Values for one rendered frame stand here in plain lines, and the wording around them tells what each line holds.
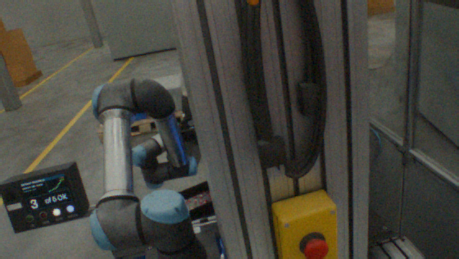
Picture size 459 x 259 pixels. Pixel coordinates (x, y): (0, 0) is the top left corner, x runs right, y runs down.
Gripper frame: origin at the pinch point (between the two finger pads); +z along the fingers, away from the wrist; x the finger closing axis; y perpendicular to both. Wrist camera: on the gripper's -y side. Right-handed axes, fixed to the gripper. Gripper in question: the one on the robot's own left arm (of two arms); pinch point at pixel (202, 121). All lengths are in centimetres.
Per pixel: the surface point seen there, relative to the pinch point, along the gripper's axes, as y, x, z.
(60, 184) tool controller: 8, -4, -62
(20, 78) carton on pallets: 811, 17, 155
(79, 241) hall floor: 156, 102, -32
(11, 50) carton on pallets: 804, -49, 159
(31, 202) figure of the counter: 14, -1, -72
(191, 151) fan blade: 14.0, 16.5, -0.2
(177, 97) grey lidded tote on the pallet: 242, 59, 164
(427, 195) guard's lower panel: -81, 41, 33
